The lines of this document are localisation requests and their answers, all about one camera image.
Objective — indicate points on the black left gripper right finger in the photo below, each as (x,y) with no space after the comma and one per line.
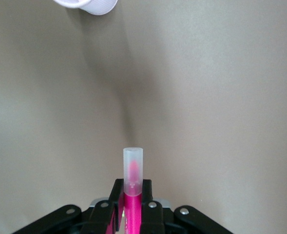
(153,219)

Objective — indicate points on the pink marker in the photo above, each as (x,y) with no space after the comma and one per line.
(133,209)

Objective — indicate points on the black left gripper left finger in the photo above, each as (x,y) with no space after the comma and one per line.
(101,219)

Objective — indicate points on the translucent pink cup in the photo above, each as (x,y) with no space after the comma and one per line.
(97,6)

